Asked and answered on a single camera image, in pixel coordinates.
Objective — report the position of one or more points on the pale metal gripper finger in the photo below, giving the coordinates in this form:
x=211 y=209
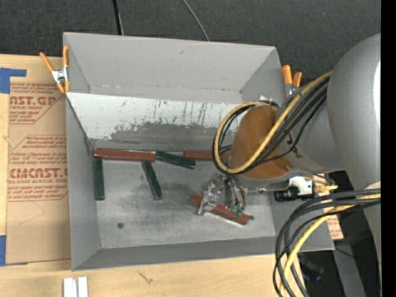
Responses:
x=213 y=201
x=201 y=205

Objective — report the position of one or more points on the red-brown block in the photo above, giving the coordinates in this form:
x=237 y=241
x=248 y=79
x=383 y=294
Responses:
x=198 y=155
x=225 y=211
x=123 y=154

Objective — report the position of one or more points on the grey metal bin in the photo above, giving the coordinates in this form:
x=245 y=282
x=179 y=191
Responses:
x=173 y=227

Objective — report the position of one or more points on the dark green flat block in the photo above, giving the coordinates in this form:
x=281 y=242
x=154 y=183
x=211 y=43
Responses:
x=174 y=160
x=99 y=181
x=152 y=180

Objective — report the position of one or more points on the brown cardboard board red print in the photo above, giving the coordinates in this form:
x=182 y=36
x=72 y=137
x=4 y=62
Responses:
x=37 y=215

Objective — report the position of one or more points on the black cylinder on white bracket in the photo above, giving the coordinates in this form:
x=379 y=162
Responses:
x=286 y=194

